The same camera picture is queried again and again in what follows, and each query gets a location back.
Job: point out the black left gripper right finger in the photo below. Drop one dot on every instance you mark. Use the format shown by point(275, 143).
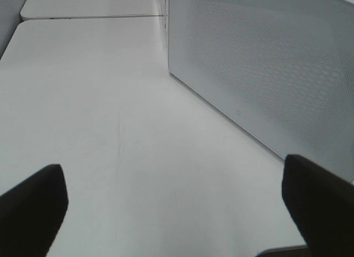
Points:
point(321, 206)

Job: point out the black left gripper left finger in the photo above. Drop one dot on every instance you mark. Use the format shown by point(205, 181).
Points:
point(32, 213)

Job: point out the white microwave oven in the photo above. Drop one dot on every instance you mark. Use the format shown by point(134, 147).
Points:
point(262, 74)

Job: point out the white adjoining table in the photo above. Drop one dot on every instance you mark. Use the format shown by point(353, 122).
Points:
point(77, 9)

